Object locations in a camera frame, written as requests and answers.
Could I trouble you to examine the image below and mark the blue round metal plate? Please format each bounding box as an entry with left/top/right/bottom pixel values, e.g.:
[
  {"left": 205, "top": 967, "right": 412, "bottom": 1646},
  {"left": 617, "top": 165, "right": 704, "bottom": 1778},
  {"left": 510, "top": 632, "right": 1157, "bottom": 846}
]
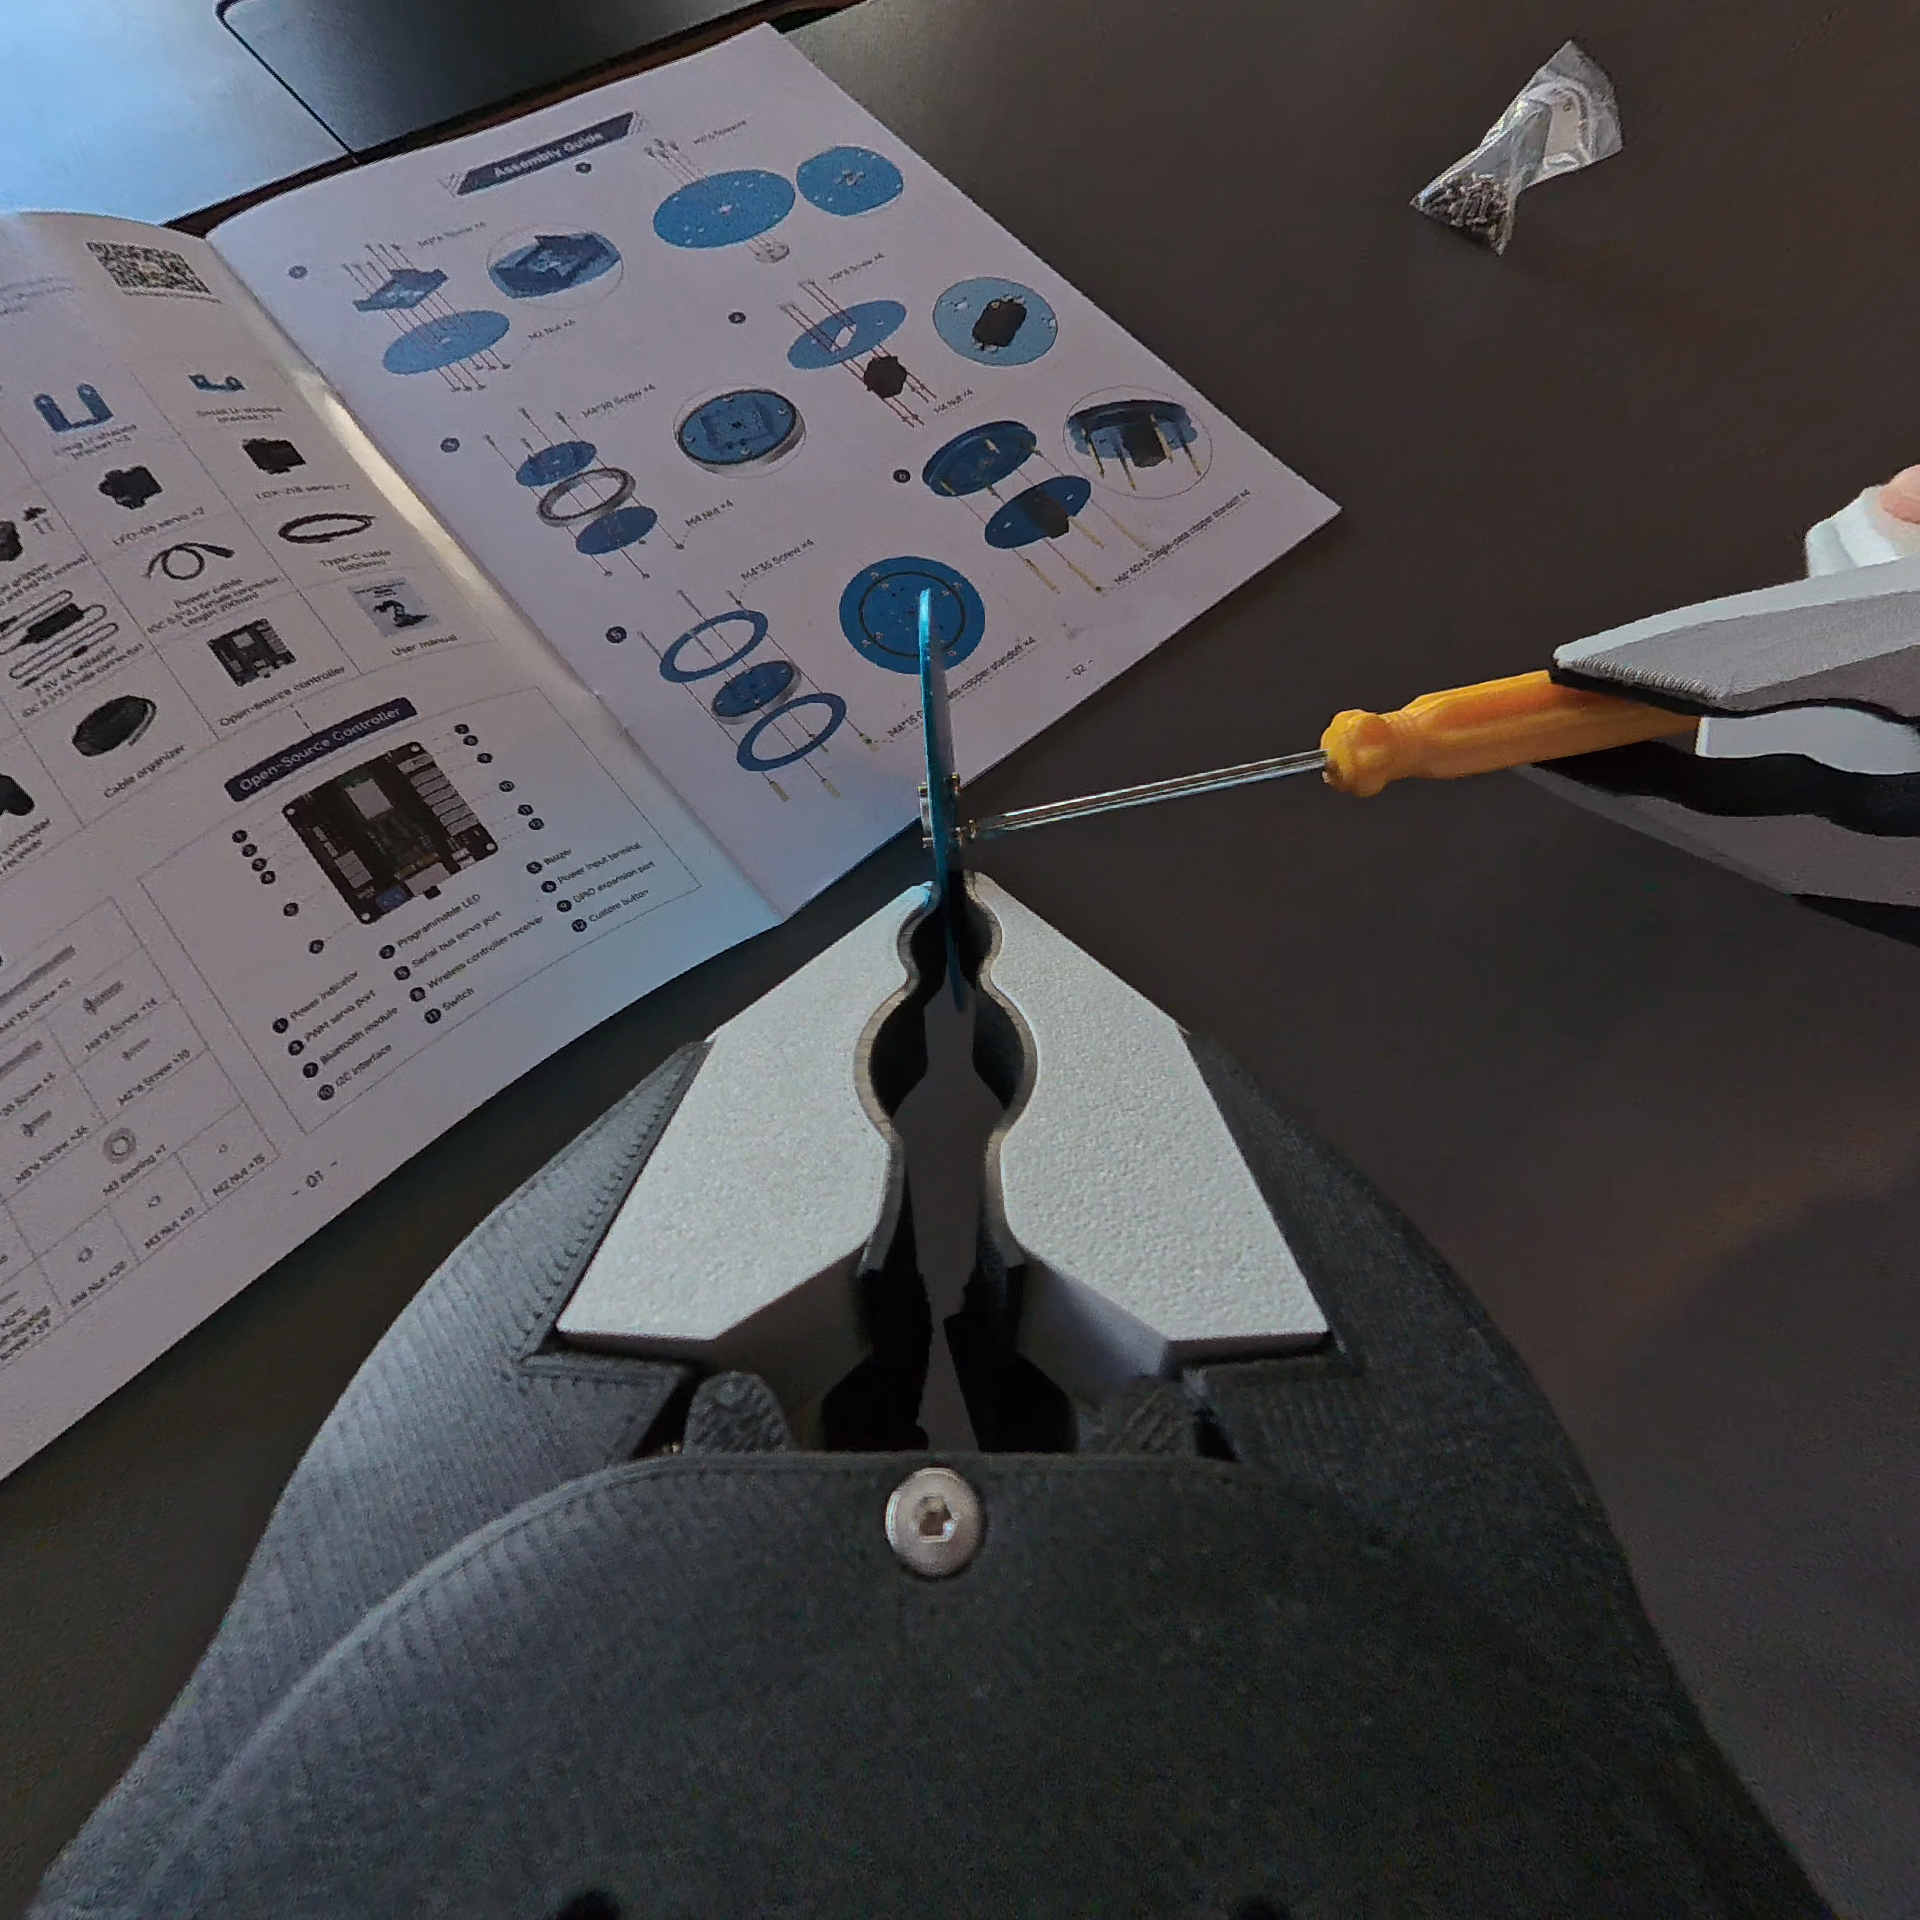
[{"left": 913, "top": 586, "right": 975, "bottom": 1008}]

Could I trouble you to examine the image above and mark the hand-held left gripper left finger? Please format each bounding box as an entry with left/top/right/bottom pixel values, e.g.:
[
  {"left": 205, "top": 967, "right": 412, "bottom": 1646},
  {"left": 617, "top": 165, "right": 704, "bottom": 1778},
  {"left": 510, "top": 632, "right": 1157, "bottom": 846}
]
[{"left": 557, "top": 885, "right": 923, "bottom": 1454}]

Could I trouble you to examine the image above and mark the adjoining grey desk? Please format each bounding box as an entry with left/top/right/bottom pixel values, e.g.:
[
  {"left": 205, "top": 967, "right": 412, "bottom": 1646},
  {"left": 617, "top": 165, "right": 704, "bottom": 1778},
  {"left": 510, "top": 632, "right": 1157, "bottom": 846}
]
[{"left": 0, "top": 0, "right": 872, "bottom": 230}]

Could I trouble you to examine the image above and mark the clear bag of screws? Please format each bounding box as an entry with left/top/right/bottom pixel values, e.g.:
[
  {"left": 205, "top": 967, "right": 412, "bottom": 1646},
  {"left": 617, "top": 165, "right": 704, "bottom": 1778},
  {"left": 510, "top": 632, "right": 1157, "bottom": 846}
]
[{"left": 1411, "top": 43, "right": 1627, "bottom": 256}]

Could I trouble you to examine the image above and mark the open assembly manual booklet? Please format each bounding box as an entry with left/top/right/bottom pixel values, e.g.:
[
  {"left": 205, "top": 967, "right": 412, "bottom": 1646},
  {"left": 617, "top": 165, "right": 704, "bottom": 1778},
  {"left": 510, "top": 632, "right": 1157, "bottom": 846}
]
[{"left": 0, "top": 24, "right": 1347, "bottom": 1484}]

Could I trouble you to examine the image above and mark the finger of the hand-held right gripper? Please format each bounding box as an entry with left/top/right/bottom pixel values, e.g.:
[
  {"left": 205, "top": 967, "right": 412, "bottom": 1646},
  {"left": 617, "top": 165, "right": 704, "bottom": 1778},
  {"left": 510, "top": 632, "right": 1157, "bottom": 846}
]
[
  {"left": 1551, "top": 575, "right": 1920, "bottom": 718},
  {"left": 1513, "top": 706, "right": 1920, "bottom": 946}
]

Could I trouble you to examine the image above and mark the desk cable hatch cover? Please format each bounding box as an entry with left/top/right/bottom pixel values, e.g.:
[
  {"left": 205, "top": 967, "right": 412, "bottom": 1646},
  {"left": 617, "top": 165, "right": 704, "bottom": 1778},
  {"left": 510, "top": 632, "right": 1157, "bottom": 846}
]
[{"left": 216, "top": 0, "right": 872, "bottom": 153}]

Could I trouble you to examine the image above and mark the yellow-handled screwdriver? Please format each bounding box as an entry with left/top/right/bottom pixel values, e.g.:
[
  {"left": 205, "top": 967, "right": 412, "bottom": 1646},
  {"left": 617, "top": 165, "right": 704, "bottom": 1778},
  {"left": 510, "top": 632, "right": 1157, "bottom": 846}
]
[{"left": 960, "top": 673, "right": 1706, "bottom": 833}]

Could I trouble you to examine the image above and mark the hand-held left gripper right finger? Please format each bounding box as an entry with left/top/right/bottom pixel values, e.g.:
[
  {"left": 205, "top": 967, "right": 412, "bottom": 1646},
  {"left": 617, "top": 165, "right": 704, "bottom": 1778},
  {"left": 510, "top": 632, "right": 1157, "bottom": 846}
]
[{"left": 975, "top": 873, "right": 1334, "bottom": 1454}]

